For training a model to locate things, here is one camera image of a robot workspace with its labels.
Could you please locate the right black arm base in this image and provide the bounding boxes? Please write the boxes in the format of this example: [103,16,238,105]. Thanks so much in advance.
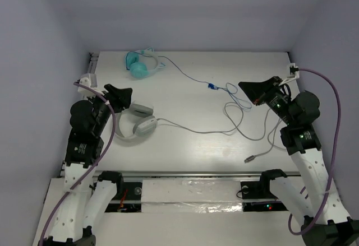
[236,169,287,212]

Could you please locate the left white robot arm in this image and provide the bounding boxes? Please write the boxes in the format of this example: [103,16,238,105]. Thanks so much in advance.
[38,82,132,245]

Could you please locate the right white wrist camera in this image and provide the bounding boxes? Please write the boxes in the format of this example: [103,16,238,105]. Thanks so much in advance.
[279,63,300,86]

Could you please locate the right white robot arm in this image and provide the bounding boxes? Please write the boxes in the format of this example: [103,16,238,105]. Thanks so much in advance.
[238,76,358,245]

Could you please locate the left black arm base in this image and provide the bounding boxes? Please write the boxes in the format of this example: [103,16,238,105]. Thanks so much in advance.
[89,171,142,213]

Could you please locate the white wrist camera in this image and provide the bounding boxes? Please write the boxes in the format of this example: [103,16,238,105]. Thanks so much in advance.
[77,73,98,97]
[279,63,300,86]

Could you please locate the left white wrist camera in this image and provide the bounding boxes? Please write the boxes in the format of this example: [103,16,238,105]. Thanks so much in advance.
[77,73,98,97]

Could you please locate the metal rail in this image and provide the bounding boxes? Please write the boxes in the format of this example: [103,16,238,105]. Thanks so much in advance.
[58,170,301,178]

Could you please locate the blue headphone cable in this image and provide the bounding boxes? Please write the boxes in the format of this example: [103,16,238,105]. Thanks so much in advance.
[159,55,252,111]

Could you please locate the teal white headphones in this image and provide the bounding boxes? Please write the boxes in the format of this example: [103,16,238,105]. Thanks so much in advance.
[125,47,166,79]

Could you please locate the white grey headphones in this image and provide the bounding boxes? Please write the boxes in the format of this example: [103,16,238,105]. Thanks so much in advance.
[115,101,158,142]

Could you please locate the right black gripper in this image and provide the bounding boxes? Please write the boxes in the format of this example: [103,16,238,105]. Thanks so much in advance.
[238,76,296,126]

